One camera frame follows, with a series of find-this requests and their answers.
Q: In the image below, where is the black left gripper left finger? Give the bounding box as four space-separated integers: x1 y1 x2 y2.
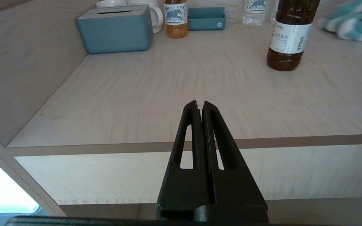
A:
156 100 216 221

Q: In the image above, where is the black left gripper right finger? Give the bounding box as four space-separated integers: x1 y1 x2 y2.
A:
195 101 268 223

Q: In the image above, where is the dark tea bottle white label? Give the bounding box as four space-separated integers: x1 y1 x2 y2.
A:
266 0 321 71

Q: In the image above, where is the teal white striped towel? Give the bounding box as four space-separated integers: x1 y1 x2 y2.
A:
319 0 362 42

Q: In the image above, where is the blue-grey tissue box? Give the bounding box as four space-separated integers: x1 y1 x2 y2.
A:
76 5 154 54

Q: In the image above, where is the small blue tray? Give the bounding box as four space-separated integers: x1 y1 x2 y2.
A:
188 7 226 31

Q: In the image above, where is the half-full tea bottle blue label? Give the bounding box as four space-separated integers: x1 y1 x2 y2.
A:
164 0 189 39

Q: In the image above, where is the clear water bottle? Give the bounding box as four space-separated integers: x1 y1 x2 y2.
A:
242 0 267 26
271 0 279 25

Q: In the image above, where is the white mug with handle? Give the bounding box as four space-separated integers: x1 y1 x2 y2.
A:
128 0 163 34

